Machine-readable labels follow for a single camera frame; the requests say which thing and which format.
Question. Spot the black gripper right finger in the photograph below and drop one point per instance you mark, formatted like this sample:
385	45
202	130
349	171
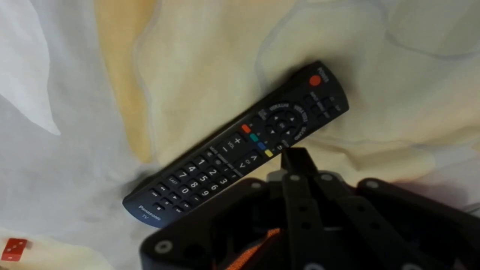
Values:
391	225

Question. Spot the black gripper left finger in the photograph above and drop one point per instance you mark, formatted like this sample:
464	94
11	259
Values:
220	214

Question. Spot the black TV remote control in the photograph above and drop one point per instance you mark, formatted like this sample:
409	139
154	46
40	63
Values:
211	174

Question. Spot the orange cloth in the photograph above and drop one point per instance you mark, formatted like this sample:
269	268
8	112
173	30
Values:
248	256

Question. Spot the leaf-patterned white yellow bedsheet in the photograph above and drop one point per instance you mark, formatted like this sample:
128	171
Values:
200	60

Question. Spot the small red die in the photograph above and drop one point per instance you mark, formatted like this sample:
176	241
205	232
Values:
14	249

